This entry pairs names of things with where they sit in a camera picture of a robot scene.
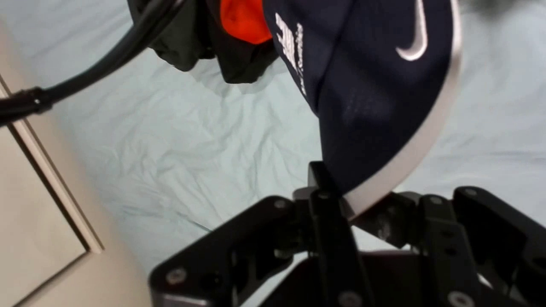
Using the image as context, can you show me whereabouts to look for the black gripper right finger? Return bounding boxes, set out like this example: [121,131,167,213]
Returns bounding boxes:
[348,184,546,307]

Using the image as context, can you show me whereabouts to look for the bed with teal sheet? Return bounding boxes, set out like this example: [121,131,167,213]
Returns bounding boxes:
[0,22,157,307]

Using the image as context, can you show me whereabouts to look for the red cap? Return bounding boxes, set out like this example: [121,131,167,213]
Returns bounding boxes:
[218,0,276,48]

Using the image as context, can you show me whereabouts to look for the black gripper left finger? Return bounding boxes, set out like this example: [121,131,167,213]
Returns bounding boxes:
[148,160,365,307]

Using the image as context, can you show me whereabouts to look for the black cap orange logo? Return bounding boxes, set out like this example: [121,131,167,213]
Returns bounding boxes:
[126,0,287,85]

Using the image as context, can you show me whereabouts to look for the navy blue Nike cap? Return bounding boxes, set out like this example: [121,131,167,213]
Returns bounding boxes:
[263,0,464,222]

